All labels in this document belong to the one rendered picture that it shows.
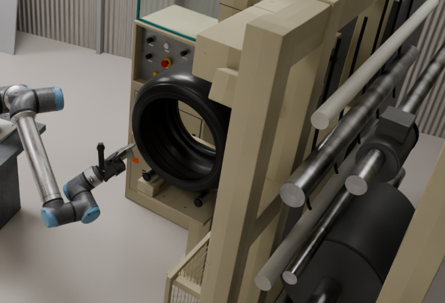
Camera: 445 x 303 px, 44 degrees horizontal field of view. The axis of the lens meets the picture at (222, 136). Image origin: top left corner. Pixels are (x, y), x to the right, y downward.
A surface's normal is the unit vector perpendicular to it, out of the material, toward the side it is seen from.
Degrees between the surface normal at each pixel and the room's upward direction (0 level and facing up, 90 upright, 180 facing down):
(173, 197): 0
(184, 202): 0
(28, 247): 0
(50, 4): 90
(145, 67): 90
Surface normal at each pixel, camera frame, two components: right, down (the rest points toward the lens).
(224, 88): -0.44, 0.14
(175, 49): -0.51, 0.41
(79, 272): 0.14, -0.83
